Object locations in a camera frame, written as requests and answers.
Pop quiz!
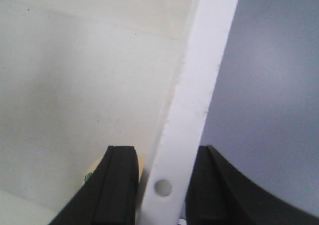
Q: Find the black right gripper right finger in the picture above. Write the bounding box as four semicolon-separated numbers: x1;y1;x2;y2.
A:
185;145;319;225

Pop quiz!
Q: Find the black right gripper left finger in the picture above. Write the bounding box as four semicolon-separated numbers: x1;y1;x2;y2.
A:
50;146;139;225

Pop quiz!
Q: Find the white plastic tote crate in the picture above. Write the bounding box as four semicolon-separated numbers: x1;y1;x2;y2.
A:
0;0;238;225

